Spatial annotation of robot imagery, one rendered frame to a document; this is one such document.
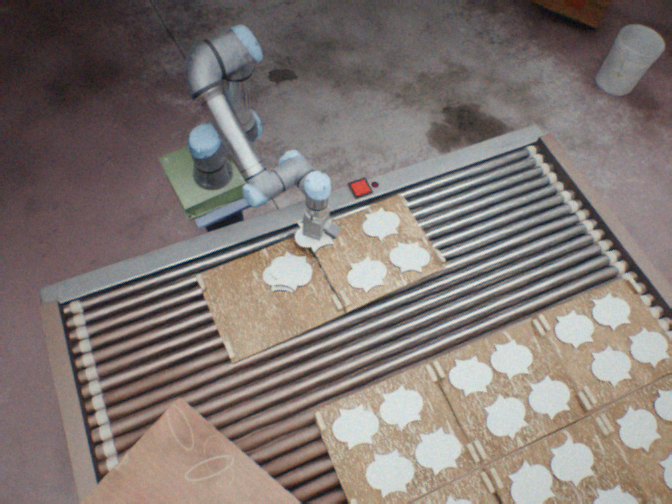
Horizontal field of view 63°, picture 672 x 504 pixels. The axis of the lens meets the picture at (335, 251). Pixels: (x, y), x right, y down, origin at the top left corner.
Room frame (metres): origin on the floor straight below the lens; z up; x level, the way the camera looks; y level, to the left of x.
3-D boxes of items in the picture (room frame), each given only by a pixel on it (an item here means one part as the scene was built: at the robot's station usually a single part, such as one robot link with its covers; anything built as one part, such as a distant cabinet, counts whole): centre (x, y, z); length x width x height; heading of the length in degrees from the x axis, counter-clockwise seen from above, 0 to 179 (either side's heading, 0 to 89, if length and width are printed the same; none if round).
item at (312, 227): (0.93, 0.05, 1.17); 0.12 x 0.09 x 0.16; 74
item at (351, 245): (0.99, -0.14, 0.93); 0.41 x 0.35 x 0.02; 122
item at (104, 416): (0.75, -0.15, 0.90); 1.95 x 0.05 x 0.05; 119
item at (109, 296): (1.10, 0.04, 0.90); 1.95 x 0.05 x 0.05; 119
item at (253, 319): (0.76, 0.21, 0.93); 0.41 x 0.35 x 0.02; 122
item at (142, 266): (1.17, 0.08, 0.89); 2.08 x 0.09 x 0.06; 119
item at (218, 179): (1.22, 0.50, 1.01); 0.15 x 0.15 x 0.10
